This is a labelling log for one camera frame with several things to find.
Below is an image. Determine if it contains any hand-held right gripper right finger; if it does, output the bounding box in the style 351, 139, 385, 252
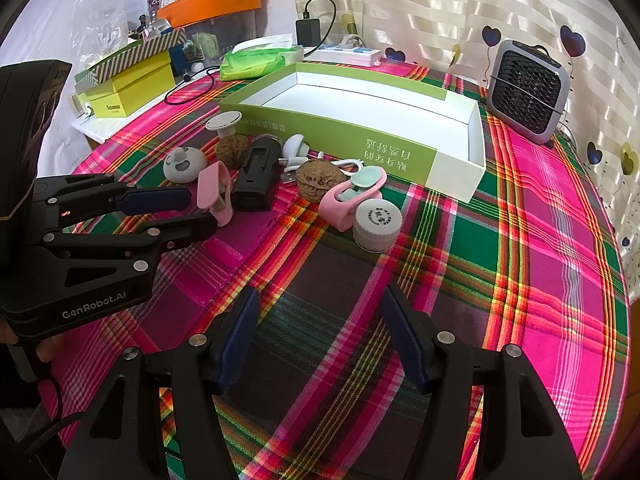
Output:
381, 284, 583, 480

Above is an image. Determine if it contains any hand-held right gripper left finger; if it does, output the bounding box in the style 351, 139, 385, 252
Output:
56, 286, 262, 480

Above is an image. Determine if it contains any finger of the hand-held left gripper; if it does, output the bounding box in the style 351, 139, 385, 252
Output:
34, 174, 194, 226
29, 209, 219, 275

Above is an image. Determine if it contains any plain pink clip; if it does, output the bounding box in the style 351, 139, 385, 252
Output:
196, 160, 234, 227

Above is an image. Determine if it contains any grey round gadget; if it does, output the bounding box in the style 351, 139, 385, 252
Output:
163, 146, 208, 184

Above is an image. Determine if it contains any black battery charger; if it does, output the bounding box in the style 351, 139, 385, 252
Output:
232, 138, 279, 212

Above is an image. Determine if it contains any brown walnut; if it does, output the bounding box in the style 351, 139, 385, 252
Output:
215, 132, 249, 170
296, 158, 347, 204

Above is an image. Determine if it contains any white disc top gadget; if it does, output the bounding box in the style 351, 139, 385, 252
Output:
205, 112, 244, 136

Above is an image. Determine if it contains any white round jar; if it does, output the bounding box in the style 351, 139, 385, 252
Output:
351, 199, 404, 254

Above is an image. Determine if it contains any pink clip with green pad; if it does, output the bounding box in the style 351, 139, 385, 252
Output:
318, 167, 388, 233

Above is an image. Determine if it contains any green white cardboard box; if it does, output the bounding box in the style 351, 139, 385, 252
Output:
218, 61, 487, 204

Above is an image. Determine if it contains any person's left hand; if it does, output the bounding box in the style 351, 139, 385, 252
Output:
35, 334, 57, 364

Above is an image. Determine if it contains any plaid tablecloth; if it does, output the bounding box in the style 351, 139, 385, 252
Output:
37, 60, 633, 480

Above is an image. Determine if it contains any white curved plastic piece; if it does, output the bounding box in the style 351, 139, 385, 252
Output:
281, 132, 312, 162

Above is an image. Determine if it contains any striped box lid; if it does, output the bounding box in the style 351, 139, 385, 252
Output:
74, 27, 187, 86

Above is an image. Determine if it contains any clear plastic bag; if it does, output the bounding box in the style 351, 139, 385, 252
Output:
75, 0, 131, 68

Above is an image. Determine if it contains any green tissue pack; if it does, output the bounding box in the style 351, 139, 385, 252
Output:
220, 34, 304, 82

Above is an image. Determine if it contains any orange lidded storage bin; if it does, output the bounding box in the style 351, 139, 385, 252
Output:
156, 0, 263, 61

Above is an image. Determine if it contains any black power adapter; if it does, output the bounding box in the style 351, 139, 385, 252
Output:
295, 19, 322, 48

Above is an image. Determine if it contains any white power strip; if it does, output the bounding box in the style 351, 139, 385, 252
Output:
303, 35, 383, 67

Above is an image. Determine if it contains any grey desktop fan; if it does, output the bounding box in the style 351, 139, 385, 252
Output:
486, 39, 572, 146

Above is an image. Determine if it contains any striped heart print curtain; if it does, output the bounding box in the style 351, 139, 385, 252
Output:
287, 0, 640, 306

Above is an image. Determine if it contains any thin black cable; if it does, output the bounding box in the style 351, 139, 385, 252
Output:
165, 65, 223, 107

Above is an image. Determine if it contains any black adapter cable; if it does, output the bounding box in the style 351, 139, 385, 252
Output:
301, 0, 337, 50

